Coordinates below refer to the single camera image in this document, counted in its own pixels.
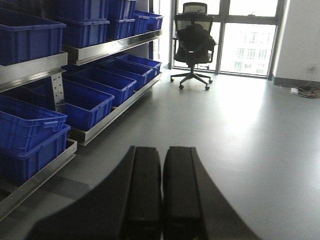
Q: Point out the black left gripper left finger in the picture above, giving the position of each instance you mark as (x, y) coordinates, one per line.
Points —
(126, 205)

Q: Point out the black office chair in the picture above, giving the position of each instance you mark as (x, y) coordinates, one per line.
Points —
(195, 44)

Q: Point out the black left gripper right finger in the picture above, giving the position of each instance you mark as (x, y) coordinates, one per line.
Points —
(194, 207)

